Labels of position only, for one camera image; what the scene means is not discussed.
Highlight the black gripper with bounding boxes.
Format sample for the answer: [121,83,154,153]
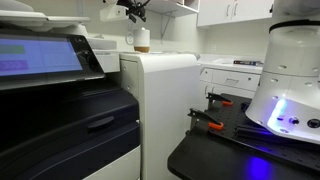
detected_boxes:
[116,0,148,24]

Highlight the white mug with brown base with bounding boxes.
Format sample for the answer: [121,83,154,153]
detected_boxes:
[125,27,151,54]

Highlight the white copier finisher unit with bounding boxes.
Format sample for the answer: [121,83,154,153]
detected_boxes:
[118,51,201,180]

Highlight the copier touchscreen control panel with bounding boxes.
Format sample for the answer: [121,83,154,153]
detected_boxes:
[0,32,106,92]

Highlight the white base cabinet with drawers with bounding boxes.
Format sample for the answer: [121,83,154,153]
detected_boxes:
[197,54,264,112]

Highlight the flat black device with label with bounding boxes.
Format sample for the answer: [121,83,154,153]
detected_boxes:
[232,59,264,67]

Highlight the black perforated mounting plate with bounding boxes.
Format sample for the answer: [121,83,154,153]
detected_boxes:
[191,93,320,172]

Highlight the large multifunction office copier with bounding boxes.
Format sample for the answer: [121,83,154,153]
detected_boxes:
[0,0,141,180]

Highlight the white metal shelf bracket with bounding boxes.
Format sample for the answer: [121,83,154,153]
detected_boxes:
[159,12,175,41]

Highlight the white upper wall cabinets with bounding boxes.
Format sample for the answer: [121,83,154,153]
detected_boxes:
[197,0,276,28]

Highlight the black clamp with orange handle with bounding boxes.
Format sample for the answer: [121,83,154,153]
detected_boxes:
[187,108,225,131]
[205,92,235,108]

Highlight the black rail block on plate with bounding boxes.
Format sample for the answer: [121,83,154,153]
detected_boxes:
[234,124,268,142]

